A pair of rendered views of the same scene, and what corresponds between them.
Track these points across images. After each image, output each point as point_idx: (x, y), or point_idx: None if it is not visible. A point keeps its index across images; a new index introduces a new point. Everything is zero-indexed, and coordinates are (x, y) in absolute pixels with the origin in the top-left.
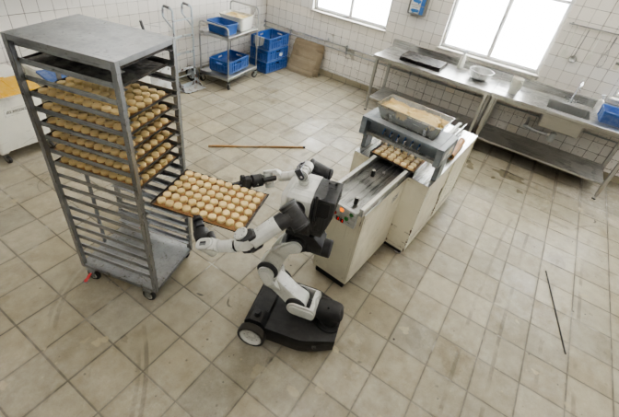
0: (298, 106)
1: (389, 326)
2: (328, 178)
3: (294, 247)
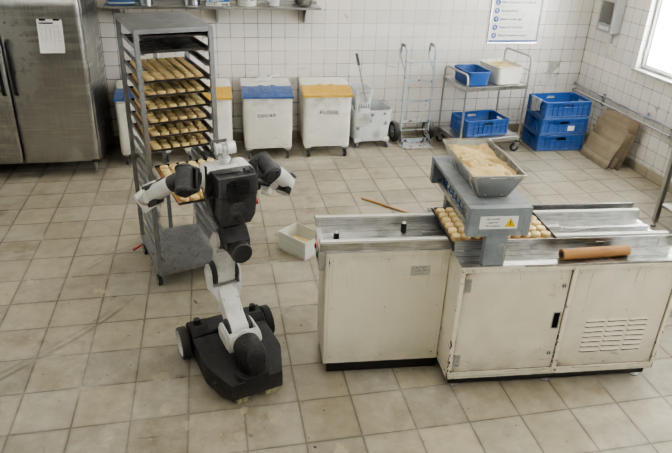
0: (536, 194)
1: (327, 434)
2: (255, 168)
3: (213, 237)
